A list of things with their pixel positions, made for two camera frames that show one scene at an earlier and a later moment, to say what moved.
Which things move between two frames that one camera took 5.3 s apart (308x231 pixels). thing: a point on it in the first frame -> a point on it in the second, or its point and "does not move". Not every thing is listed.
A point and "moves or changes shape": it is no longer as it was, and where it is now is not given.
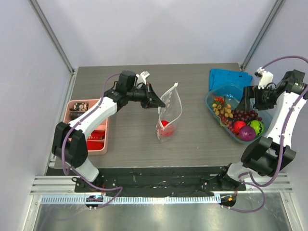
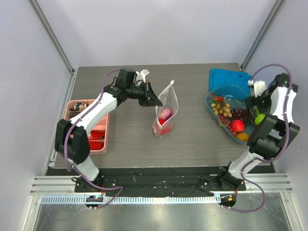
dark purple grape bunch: (238, 114) does not move
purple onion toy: (247, 133) -> (165, 113)
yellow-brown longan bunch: (218, 109) does not move
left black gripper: (152, 100) does not move
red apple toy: (167, 129) moves or changes shape
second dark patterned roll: (74, 115) does not move
